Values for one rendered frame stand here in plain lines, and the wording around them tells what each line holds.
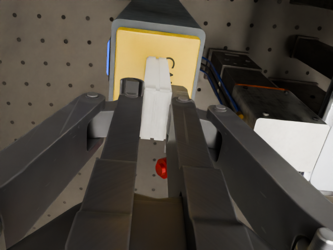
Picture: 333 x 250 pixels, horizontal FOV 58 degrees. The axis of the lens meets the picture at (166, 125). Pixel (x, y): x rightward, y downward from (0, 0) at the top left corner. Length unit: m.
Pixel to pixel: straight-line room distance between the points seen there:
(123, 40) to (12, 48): 0.55
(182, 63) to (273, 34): 0.52
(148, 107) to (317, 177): 0.40
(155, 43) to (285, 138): 0.22
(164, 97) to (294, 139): 0.26
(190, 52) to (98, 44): 0.49
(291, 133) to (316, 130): 0.03
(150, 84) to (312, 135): 0.27
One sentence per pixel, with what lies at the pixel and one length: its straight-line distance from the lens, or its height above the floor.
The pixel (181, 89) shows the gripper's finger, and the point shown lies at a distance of 0.18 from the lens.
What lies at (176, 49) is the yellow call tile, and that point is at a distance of 0.22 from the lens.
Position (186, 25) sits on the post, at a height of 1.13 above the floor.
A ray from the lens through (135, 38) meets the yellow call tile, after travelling 0.22.
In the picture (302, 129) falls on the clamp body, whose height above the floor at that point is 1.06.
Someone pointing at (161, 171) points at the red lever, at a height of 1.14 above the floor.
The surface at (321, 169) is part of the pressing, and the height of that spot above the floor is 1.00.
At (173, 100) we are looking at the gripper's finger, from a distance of 0.15.
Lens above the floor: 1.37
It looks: 63 degrees down
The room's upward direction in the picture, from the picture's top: 176 degrees clockwise
